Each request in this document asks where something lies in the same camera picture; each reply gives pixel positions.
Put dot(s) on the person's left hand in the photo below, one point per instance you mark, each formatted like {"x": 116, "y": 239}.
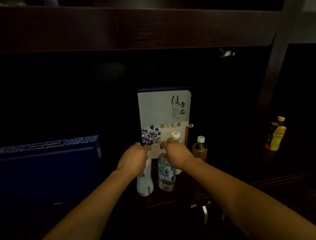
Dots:
{"x": 130, "y": 162}

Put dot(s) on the person's right hand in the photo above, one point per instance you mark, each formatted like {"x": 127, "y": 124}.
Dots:
{"x": 179, "y": 154}

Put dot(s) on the person's right fingers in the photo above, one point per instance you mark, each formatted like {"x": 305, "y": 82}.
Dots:
{"x": 166, "y": 145}

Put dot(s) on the person's left fingers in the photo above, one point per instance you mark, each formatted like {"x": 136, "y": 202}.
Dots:
{"x": 143, "y": 149}

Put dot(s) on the clear water bottle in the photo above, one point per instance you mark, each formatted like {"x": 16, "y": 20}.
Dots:
{"x": 166, "y": 178}

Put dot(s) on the white opaque bottle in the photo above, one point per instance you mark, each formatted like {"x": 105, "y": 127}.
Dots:
{"x": 145, "y": 185}

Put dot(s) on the person's left forearm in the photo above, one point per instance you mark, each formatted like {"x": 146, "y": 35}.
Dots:
{"x": 93, "y": 210}

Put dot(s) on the person's right forearm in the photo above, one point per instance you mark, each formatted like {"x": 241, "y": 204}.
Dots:
{"x": 242, "y": 205}

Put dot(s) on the white bottle with white cap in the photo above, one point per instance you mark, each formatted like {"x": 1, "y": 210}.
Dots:
{"x": 175, "y": 136}

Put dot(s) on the amber drink bottle white cap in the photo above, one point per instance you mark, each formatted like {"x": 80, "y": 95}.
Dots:
{"x": 200, "y": 150}

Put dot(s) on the white gift box blue flowers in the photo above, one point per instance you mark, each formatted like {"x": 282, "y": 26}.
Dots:
{"x": 160, "y": 111}

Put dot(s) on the dark blue patterned gift box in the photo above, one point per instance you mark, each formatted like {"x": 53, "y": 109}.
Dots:
{"x": 49, "y": 168}

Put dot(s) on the metal clip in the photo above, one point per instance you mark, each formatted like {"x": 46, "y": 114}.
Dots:
{"x": 227, "y": 53}

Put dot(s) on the yellow oil bottle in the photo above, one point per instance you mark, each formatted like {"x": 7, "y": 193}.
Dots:
{"x": 276, "y": 134}

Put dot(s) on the dark wooden cabinet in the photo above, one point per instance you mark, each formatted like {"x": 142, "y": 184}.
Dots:
{"x": 138, "y": 29}

